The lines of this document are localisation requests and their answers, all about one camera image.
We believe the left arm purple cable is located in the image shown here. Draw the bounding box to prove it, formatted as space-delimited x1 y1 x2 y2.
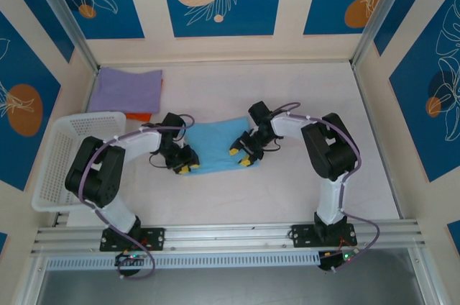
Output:
77 114 196 280

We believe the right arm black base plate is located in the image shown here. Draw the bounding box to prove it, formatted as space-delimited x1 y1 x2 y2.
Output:
291 224 359 248

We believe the aluminium frame post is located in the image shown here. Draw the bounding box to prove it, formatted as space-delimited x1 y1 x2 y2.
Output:
27 0 100 72
351 0 414 68

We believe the orange folded t-shirt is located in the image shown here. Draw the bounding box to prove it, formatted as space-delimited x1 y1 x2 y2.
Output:
125 78 165 122

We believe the light blue printed t-shirt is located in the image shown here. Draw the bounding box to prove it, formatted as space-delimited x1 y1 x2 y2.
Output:
186 116 258 176

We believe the purple folded t-shirt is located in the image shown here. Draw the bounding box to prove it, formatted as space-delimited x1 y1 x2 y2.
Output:
88 67 163 114

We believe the grey metal panel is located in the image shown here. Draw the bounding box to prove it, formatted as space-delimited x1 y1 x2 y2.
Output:
35 249 432 305

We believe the aluminium mounting rail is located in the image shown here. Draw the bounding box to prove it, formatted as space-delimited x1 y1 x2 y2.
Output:
30 219 427 255

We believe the grey slotted cable duct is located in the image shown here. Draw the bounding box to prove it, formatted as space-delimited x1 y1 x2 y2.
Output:
45 251 321 270

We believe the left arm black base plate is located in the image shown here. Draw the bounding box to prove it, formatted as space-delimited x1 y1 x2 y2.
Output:
99 227 166 252

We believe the white perforated plastic basket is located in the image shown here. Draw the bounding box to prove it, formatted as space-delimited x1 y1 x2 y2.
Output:
31 111 127 214

